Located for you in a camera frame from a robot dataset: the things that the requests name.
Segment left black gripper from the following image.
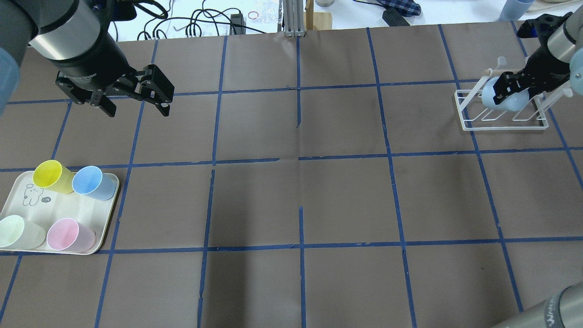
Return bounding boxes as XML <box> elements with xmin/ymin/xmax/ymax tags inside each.
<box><xmin>55</xmin><ymin>35</ymin><xmax>175</xmax><ymax>118</ymax></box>

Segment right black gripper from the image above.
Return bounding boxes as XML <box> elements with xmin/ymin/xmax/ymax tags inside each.
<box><xmin>490</xmin><ymin>45</ymin><xmax>570</xmax><ymax>110</ymax></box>

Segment light blue cup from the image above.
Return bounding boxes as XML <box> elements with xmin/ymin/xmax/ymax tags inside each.
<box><xmin>481</xmin><ymin>76</ymin><xmax>530</xmax><ymax>113</ymax></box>

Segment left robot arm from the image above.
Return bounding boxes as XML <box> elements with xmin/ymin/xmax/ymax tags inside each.
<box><xmin>0</xmin><ymin>0</ymin><xmax>174</xmax><ymax>118</ymax></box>

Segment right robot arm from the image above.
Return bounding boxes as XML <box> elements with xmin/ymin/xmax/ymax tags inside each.
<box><xmin>482</xmin><ymin>7</ymin><xmax>583</xmax><ymax>111</ymax></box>

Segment blue-grey cup on desk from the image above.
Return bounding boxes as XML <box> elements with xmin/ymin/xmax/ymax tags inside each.
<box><xmin>497</xmin><ymin>0</ymin><xmax>534</xmax><ymax>21</ymax></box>

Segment yellow cup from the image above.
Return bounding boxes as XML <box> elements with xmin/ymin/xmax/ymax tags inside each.
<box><xmin>33</xmin><ymin>159</ymin><xmax>75</xmax><ymax>195</ymax></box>

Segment pink cup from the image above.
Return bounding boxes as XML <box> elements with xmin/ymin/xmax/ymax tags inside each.
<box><xmin>46</xmin><ymin>218</ymin><xmax>96</xmax><ymax>253</ymax></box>

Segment cream white cup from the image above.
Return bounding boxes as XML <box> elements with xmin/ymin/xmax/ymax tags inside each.
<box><xmin>0</xmin><ymin>215</ymin><xmax>46</xmax><ymax>251</ymax></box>

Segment folded plaid umbrella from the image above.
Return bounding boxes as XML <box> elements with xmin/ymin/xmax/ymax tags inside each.
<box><xmin>378</xmin><ymin>0</ymin><xmax>421</xmax><ymax>17</ymax></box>

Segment cream serving tray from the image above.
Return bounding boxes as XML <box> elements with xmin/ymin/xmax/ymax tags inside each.
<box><xmin>1</xmin><ymin>171</ymin><xmax>117</xmax><ymax>255</ymax></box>

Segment wooden stand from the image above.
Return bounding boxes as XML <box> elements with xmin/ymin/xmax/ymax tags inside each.
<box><xmin>304</xmin><ymin>0</ymin><xmax>332</xmax><ymax>31</ymax></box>

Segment white wire cup rack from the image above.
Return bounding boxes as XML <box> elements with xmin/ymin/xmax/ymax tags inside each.
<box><xmin>453</xmin><ymin>56</ymin><xmax>575</xmax><ymax>131</ymax></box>

